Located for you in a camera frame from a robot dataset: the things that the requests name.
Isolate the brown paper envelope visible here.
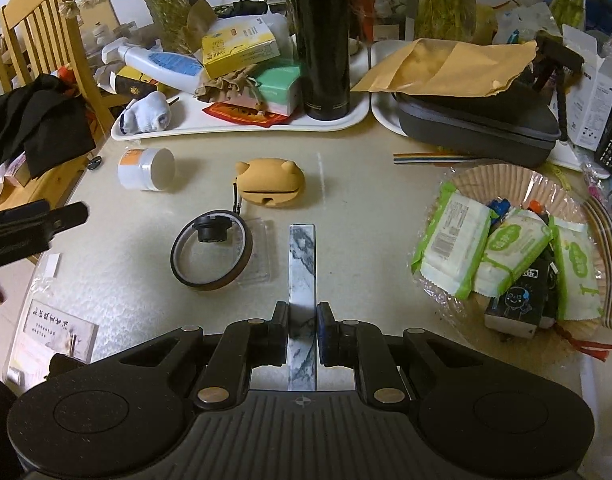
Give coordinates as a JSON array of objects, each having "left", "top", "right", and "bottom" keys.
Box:
[{"left": 351, "top": 37, "right": 539, "bottom": 98}]

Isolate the glass bottle vase with plant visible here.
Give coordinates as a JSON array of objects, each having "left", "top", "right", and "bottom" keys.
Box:
[{"left": 406, "top": 0, "right": 479, "bottom": 43}]

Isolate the yellow bear-shaped case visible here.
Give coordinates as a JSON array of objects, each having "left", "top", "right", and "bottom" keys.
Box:
[{"left": 234, "top": 158, "right": 307, "bottom": 208}]

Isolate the rainbow ribbon cable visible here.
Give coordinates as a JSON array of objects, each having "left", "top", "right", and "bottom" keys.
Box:
[{"left": 392, "top": 151, "right": 487, "bottom": 166}]

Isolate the burlap drawstring pouch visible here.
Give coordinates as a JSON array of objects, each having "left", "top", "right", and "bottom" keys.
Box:
[{"left": 195, "top": 71, "right": 261, "bottom": 108}]

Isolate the glass vase with dried flowers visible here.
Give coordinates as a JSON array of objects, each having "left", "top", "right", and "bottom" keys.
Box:
[{"left": 60, "top": 0, "right": 193, "bottom": 54}]

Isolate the green wet wipes pack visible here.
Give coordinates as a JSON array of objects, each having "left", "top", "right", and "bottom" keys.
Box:
[
  {"left": 548, "top": 215, "right": 604, "bottom": 322},
  {"left": 411, "top": 180, "right": 499, "bottom": 301},
  {"left": 473, "top": 208, "right": 554, "bottom": 297}
]

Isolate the green and white box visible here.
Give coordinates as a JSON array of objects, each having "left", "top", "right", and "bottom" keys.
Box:
[{"left": 253, "top": 57, "right": 304, "bottom": 117}]

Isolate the white sock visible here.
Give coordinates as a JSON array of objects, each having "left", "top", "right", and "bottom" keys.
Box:
[{"left": 120, "top": 92, "right": 171, "bottom": 135}]

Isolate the white spray bottle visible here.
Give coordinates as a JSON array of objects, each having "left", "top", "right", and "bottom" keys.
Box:
[{"left": 102, "top": 42, "right": 211, "bottom": 95}]

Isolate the black cloth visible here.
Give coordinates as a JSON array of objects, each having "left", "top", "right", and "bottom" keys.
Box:
[{"left": 0, "top": 73, "right": 97, "bottom": 181}]

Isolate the black mini tripod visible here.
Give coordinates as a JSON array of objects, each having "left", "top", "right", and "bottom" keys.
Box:
[{"left": 536, "top": 32, "right": 587, "bottom": 146}]

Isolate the marble pattern bar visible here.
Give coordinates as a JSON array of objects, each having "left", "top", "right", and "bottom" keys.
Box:
[{"left": 288, "top": 224, "right": 317, "bottom": 392}]

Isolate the black and gold box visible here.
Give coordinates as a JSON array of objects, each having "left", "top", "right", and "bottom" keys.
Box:
[{"left": 98, "top": 66, "right": 159, "bottom": 97}]

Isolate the white carton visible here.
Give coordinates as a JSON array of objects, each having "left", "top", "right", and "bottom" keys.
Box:
[{"left": 561, "top": 24, "right": 612, "bottom": 152}]

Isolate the amber tape ring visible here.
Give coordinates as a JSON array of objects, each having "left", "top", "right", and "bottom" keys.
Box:
[{"left": 171, "top": 209, "right": 254, "bottom": 292}]

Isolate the clear plastic case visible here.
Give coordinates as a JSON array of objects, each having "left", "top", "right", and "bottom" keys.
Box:
[{"left": 226, "top": 216, "right": 277, "bottom": 287}]

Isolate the black tissue pack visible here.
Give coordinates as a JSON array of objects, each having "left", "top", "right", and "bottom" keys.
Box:
[{"left": 483, "top": 257, "right": 554, "bottom": 338}]

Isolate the grey hard case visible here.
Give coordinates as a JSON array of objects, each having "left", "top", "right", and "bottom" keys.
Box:
[{"left": 393, "top": 72, "right": 561, "bottom": 168}]

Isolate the wooden chair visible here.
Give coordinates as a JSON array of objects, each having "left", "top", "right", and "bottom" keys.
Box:
[{"left": 0, "top": 0, "right": 121, "bottom": 211}]

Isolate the small white card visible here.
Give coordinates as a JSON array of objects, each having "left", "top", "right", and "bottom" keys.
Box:
[{"left": 36, "top": 252, "right": 62, "bottom": 281}]

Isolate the white jar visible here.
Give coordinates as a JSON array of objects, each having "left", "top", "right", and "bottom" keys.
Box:
[{"left": 117, "top": 147, "right": 175, "bottom": 192}]

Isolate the paper plate with wipe packets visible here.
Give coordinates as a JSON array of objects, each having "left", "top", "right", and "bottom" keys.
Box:
[{"left": 416, "top": 165, "right": 612, "bottom": 356}]

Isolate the small black cap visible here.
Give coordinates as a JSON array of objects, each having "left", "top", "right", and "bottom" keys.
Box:
[{"left": 193, "top": 217, "right": 233, "bottom": 244}]

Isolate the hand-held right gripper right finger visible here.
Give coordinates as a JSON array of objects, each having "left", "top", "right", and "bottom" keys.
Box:
[{"left": 317, "top": 301, "right": 487, "bottom": 408}]

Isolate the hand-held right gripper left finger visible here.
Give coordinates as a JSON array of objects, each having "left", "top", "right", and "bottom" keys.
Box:
[{"left": 120, "top": 301, "right": 289, "bottom": 411}]

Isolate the yellow carton box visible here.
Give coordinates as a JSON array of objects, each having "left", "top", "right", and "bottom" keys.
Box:
[{"left": 202, "top": 17, "right": 281, "bottom": 80}]

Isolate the red envelope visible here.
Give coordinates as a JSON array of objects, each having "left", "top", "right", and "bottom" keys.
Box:
[{"left": 202, "top": 102, "right": 289, "bottom": 129}]

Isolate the pink box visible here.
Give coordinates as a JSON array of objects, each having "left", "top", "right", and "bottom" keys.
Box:
[{"left": 6, "top": 157, "right": 35, "bottom": 189}]

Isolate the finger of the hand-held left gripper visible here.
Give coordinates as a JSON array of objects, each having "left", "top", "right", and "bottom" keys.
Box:
[{"left": 0, "top": 201, "right": 90, "bottom": 271}]

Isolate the brown striped ribbon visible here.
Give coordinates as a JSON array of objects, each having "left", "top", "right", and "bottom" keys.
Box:
[{"left": 583, "top": 195, "right": 612, "bottom": 331}]

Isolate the black thermos bottle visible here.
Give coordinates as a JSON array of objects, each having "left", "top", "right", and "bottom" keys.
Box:
[{"left": 285, "top": 0, "right": 351, "bottom": 122}]

